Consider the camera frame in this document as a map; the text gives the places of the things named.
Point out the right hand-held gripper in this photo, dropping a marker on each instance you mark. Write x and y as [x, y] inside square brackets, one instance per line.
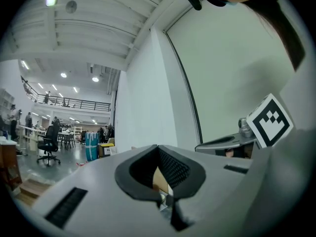
[270, 122]

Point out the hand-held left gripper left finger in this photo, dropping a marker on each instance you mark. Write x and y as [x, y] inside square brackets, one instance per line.
[123, 176]

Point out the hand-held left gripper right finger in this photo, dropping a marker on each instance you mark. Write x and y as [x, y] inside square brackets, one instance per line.
[187, 176]

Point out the yellow cardboard box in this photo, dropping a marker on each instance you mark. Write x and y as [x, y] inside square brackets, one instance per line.
[106, 148]

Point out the person's white shirt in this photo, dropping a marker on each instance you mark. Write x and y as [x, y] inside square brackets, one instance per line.
[300, 100]

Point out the blue wrapped bundle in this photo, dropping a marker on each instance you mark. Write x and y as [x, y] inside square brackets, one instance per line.
[92, 146]

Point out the black office chair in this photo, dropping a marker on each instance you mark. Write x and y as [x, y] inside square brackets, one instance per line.
[50, 139]

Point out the black mezzanine railing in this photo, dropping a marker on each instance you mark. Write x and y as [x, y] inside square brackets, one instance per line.
[74, 104]

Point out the long white table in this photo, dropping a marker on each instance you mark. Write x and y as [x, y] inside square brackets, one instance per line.
[30, 131]

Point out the brown wooden cabinet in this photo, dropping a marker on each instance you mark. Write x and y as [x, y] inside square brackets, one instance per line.
[8, 164]

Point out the white shelf unit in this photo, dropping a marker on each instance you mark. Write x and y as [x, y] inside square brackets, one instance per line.
[5, 102]

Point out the round ceiling fixture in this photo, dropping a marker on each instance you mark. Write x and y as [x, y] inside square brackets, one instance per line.
[71, 6]

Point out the black wall strip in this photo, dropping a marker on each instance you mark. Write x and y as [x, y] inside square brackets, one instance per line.
[188, 88]

